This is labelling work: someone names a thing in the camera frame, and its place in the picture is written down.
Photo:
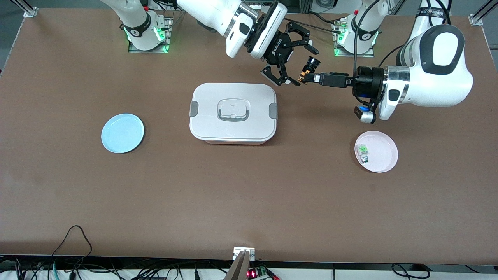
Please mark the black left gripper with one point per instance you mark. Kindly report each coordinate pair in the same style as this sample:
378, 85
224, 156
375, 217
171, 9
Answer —
366, 81

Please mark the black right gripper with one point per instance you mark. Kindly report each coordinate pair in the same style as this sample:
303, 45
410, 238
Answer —
281, 48

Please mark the orange and black switch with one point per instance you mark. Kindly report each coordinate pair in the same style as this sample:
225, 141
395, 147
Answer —
312, 62

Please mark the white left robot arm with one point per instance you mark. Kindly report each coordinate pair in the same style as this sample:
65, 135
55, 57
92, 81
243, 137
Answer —
432, 81

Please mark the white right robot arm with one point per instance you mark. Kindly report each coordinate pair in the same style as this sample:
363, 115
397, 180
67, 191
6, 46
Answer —
214, 15

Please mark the white lunch box grey clips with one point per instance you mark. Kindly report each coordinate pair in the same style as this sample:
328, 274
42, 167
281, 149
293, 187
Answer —
233, 128

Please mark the pink round plate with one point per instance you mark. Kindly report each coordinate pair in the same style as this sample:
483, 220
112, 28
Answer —
381, 151

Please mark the light blue round plate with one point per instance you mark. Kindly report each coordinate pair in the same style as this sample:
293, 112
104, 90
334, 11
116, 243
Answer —
122, 134

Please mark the red display circuit board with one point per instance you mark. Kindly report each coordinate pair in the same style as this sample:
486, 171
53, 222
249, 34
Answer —
256, 273

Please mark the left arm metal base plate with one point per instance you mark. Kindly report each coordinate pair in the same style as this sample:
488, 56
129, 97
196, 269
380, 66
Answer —
369, 53

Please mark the green and white switch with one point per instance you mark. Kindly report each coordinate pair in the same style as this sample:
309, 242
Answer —
363, 152

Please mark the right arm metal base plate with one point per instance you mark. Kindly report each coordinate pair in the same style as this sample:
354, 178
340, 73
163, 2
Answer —
169, 37

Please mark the aluminium frame profile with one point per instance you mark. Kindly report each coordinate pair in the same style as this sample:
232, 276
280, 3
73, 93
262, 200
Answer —
480, 16
29, 9

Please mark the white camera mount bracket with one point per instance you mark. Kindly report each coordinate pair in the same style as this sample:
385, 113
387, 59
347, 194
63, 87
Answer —
241, 253

